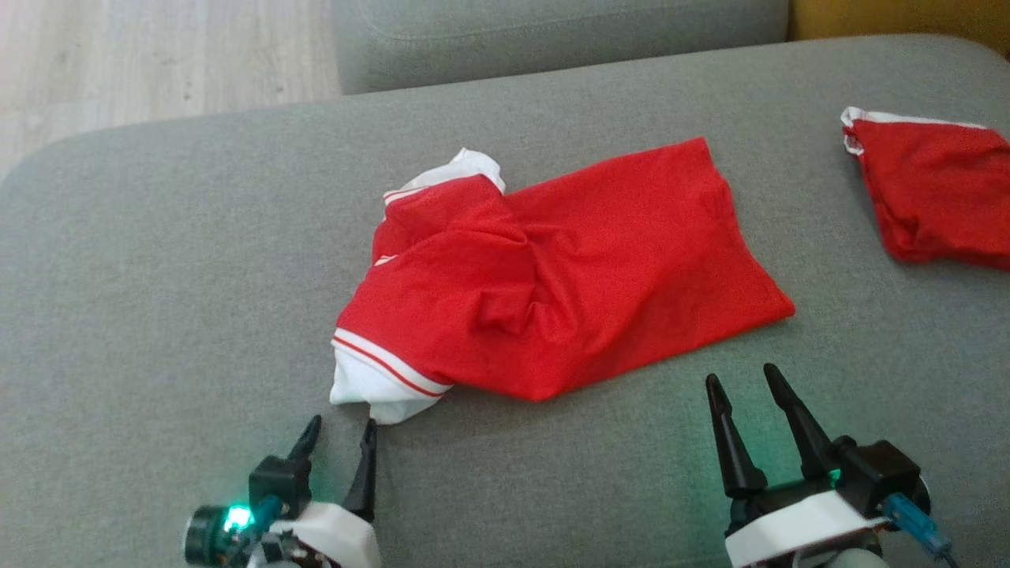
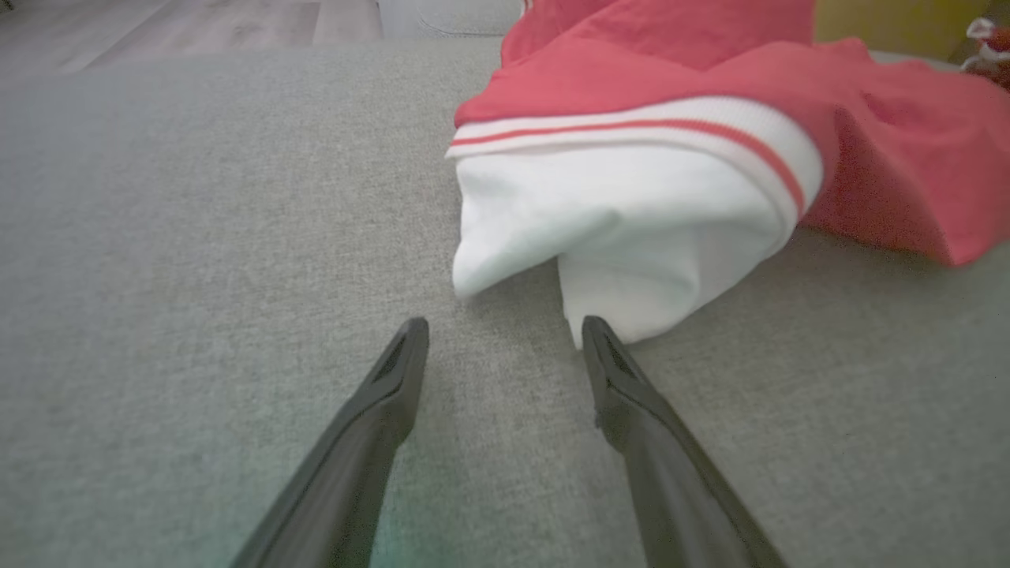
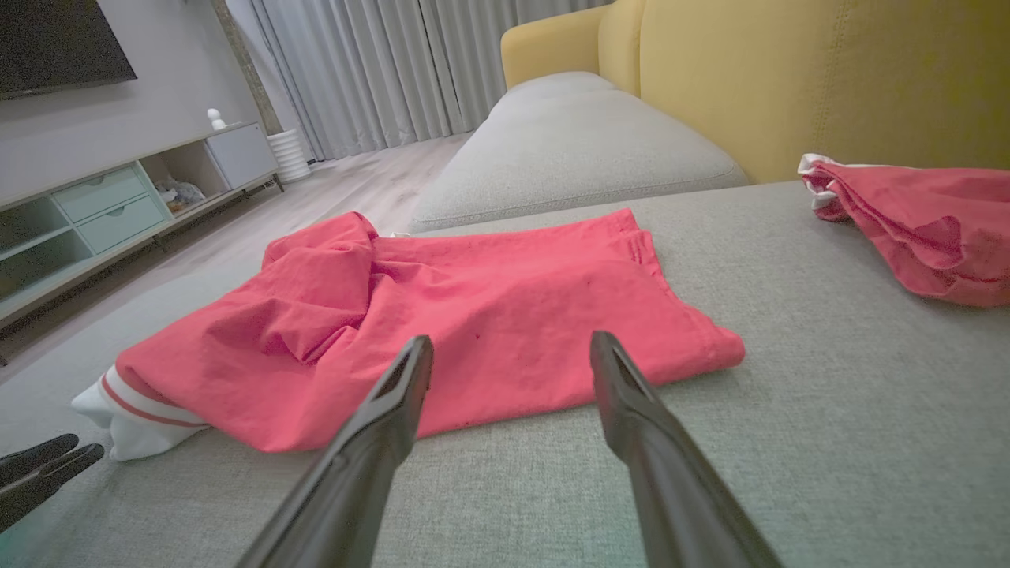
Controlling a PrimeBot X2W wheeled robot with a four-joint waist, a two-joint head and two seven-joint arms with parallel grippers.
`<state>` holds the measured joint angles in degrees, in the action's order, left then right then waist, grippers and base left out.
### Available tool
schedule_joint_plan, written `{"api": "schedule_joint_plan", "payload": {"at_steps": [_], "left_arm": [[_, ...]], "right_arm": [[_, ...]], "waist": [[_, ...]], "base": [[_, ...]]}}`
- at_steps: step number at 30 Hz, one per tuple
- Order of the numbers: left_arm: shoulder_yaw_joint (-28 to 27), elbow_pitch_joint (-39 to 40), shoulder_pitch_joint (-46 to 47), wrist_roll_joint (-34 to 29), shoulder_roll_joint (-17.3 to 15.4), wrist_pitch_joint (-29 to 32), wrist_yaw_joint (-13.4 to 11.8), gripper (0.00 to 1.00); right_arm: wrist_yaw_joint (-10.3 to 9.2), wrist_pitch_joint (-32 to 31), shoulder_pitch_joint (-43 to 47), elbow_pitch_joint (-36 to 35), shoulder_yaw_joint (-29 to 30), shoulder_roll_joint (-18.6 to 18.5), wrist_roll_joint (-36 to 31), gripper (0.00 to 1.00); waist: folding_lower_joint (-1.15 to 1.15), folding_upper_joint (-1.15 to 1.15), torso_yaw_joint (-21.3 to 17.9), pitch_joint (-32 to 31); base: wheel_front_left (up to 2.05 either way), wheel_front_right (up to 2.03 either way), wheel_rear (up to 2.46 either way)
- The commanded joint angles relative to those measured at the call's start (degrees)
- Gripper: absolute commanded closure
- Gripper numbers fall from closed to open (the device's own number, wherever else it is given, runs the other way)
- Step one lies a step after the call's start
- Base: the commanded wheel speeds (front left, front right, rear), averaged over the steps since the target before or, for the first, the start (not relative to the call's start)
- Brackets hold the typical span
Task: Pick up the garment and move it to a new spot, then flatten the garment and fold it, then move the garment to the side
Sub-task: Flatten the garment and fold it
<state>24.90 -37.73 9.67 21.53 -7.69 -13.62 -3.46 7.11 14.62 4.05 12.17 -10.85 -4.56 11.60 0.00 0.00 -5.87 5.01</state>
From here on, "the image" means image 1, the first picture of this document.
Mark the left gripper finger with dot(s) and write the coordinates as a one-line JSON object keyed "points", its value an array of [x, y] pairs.
{"points": [[364, 473], [308, 438]]}

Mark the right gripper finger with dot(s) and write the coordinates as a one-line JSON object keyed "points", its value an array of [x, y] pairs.
{"points": [[801, 430], [734, 450]]}

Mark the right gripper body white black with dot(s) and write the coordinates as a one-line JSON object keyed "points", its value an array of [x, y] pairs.
{"points": [[793, 528]]}

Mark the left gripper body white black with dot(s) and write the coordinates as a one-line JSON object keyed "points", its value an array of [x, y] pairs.
{"points": [[335, 536]]}

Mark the red jersey with white trim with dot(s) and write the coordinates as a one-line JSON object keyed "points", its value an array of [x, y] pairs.
{"points": [[568, 276]]}

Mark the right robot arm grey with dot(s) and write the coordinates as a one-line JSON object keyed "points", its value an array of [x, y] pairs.
{"points": [[856, 558]]}

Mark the left wrist cylinder green light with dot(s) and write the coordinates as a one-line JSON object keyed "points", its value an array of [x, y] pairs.
{"points": [[215, 536]]}

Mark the grey sofa seat cushion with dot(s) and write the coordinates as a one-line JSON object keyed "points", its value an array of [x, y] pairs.
{"points": [[158, 276]]}

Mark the red shorts with white waistband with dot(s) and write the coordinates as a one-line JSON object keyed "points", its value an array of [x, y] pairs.
{"points": [[939, 197]]}

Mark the grey sofa back cushion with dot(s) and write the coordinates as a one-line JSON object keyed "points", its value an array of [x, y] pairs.
{"points": [[552, 39]]}

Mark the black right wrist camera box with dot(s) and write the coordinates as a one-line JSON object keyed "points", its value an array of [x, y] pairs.
{"points": [[880, 473]]}

